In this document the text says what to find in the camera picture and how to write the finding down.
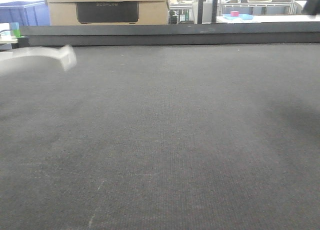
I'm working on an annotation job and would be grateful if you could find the white curved PVC pipe clamp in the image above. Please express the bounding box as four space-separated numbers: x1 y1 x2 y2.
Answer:
0 45 77 76

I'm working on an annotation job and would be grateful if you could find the lower cardboard box with print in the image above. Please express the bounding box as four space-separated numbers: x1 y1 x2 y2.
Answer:
48 2 170 26

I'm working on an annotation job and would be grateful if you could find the pink cube on far table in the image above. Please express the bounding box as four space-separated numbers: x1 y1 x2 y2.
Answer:
230 11 240 17

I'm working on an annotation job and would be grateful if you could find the blue tray on far table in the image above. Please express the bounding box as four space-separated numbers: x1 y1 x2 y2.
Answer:
222 14 254 21

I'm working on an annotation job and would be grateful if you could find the dark raised table edge board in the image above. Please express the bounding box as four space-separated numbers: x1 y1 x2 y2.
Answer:
20 22 320 47

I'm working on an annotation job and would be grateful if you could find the blue and green block stack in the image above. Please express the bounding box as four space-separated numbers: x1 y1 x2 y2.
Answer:
10 22 21 38

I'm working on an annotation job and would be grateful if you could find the blue crate behind table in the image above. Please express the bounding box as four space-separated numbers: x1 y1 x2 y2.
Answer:
0 1 50 26

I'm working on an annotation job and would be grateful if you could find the black vertical post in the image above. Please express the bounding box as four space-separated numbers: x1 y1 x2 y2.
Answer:
197 0 204 24

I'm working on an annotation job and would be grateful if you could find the aluminium frame shelf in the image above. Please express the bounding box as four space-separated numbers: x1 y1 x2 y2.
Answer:
217 0 296 16

